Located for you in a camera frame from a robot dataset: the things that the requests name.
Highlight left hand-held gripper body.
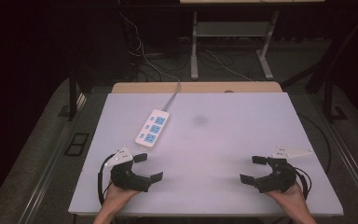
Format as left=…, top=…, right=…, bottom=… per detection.
left=104, top=147, right=152, bottom=193

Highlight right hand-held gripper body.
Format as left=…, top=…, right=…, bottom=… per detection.
left=253, top=145, right=314, bottom=194

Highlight white power strip blue sockets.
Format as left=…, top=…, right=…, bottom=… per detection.
left=134, top=108, right=171, bottom=148

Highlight person's left hand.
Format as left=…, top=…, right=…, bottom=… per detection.
left=103, top=180, right=142, bottom=213

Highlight person's right hand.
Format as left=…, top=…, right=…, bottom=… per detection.
left=265, top=181, right=306, bottom=213

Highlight black metal stand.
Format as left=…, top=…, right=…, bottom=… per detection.
left=322, top=59, right=349, bottom=123

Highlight grey metal stand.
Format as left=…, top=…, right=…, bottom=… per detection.
left=190, top=9, right=280, bottom=81

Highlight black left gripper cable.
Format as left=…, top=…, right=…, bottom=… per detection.
left=97, top=153, right=116, bottom=206

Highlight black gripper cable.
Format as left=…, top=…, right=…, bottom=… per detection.
left=293, top=166, right=312, bottom=201
left=97, top=153, right=116, bottom=206

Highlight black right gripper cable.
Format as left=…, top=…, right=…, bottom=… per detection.
left=293, top=166, right=312, bottom=201

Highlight black floor frame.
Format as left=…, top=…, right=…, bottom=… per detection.
left=63, top=132, right=90, bottom=157

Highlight black floor cable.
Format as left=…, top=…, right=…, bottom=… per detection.
left=297, top=113, right=333, bottom=175

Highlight grey power strip cable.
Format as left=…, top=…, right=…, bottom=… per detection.
left=118, top=11, right=182, bottom=112

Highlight metal floor rail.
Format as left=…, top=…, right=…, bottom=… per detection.
left=18, top=92, right=88, bottom=224
left=315, top=96, right=358, bottom=211

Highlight white floor cable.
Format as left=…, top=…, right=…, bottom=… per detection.
left=204, top=49, right=254, bottom=83

